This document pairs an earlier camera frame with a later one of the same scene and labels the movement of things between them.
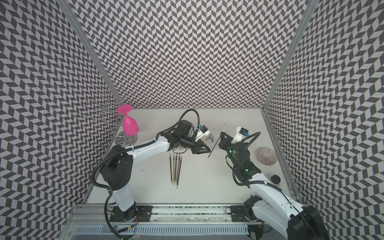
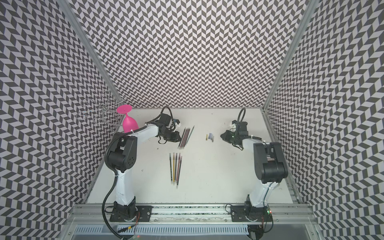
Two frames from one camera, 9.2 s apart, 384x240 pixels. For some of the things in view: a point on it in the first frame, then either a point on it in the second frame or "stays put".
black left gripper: (200, 144) → (175, 139)
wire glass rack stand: (102, 108) stays put
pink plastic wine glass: (130, 125) stays put
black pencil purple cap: (175, 167) stays put
